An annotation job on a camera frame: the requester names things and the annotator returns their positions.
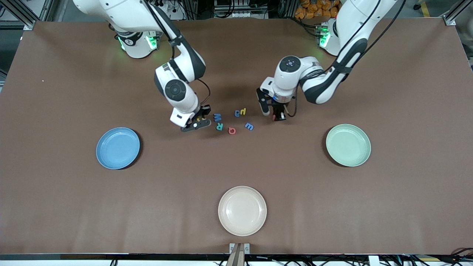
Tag green plate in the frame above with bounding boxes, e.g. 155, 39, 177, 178
326, 124, 371, 167

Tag blue plate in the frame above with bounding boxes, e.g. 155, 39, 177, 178
96, 127, 141, 170

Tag beige plate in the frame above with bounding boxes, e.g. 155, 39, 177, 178
218, 185, 267, 237

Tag table cover mat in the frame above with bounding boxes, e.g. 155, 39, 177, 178
0, 18, 473, 255

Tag orange bagged items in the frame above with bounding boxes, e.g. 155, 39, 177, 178
295, 0, 340, 20

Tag grey metal rack device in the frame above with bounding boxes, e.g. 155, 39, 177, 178
214, 0, 269, 19

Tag white power strip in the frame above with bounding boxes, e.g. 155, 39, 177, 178
155, 0, 176, 13

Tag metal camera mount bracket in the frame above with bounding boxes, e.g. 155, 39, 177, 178
229, 243, 251, 266

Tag aluminium frame post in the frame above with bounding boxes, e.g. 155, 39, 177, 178
445, 0, 473, 26
4, 0, 37, 31

